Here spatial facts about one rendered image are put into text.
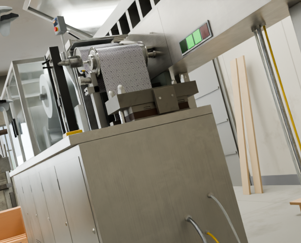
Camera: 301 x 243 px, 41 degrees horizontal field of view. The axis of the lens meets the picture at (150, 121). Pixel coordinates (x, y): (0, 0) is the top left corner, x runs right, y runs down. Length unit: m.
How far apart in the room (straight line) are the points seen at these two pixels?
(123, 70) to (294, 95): 2.76
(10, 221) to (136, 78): 3.81
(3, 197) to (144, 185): 6.77
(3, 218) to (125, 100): 3.97
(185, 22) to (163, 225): 0.87
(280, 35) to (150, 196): 3.14
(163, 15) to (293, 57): 2.55
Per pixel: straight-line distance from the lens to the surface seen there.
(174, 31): 1.90
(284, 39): 4.42
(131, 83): 1.93
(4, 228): 5.48
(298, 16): 1.55
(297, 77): 4.34
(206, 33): 1.68
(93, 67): 1.94
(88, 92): 1.93
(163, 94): 1.74
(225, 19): 1.59
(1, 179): 8.76
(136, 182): 1.59
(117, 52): 1.96
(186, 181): 1.69
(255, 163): 4.68
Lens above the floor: 0.76
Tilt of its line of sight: 4 degrees up
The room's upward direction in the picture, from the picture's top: 15 degrees counter-clockwise
